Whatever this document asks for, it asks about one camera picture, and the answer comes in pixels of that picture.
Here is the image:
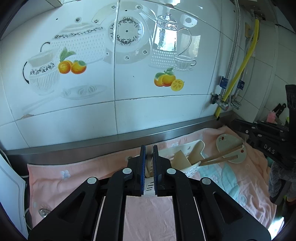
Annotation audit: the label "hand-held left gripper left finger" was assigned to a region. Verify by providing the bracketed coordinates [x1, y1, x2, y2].
[28, 145, 148, 241]

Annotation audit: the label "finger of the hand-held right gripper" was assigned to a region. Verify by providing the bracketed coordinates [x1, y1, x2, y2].
[231, 118, 260, 135]
[244, 133, 263, 149]

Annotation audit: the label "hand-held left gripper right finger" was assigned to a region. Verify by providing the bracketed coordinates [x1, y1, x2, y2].
[153, 145, 271, 241]

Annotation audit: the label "pink towel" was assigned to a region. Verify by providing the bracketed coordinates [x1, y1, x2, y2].
[27, 125, 285, 241]

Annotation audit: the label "pink brush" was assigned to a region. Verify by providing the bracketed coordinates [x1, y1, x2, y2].
[266, 111, 278, 123]

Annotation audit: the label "white cutting board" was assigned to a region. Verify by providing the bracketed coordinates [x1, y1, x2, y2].
[0, 152, 30, 237]

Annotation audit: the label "yellow gas hose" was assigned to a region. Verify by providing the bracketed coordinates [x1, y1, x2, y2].
[215, 17, 260, 121]

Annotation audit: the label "metal pipe valves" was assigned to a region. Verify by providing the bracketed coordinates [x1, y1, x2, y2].
[210, 93, 242, 110]

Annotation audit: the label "black knife handles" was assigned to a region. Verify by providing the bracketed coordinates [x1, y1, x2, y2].
[273, 103, 287, 116]

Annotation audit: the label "wall water heater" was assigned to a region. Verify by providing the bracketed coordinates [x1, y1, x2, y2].
[238, 0, 278, 19]

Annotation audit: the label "white plastic utensil holder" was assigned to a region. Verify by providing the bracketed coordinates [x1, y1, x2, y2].
[126, 140, 206, 197]

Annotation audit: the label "small white floral plate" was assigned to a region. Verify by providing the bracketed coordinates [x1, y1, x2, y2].
[216, 133, 247, 164]

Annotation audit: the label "flexible metal hose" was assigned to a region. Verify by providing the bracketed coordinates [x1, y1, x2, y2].
[221, 0, 241, 98]

